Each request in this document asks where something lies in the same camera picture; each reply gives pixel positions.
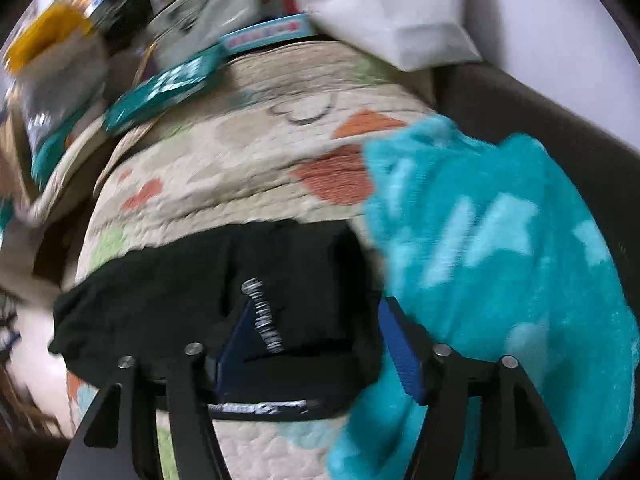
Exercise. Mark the white paper shopping bag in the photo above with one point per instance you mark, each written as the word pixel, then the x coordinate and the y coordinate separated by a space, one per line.
pixel 408 34

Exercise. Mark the green long box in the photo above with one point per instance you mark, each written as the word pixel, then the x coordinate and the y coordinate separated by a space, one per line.
pixel 197 74

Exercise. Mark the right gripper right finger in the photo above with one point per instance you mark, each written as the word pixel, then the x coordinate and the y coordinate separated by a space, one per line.
pixel 518 438

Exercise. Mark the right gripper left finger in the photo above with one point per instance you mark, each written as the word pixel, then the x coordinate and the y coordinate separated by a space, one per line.
pixel 117 439

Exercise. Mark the light blue paint box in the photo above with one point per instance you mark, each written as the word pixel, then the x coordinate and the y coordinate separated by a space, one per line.
pixel 268 33

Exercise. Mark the turquoise star fleece blanket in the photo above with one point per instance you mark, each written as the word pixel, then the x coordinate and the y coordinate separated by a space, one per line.
pixel 491 248

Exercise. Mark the yellow plastic bin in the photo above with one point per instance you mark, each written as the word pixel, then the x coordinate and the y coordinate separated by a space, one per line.
pixel 54 26

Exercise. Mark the black pants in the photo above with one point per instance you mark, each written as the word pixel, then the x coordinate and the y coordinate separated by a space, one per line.
pixel 310 291

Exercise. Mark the patterned quilt bedspread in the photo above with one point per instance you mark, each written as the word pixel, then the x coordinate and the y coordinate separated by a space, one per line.
pixel 281 138

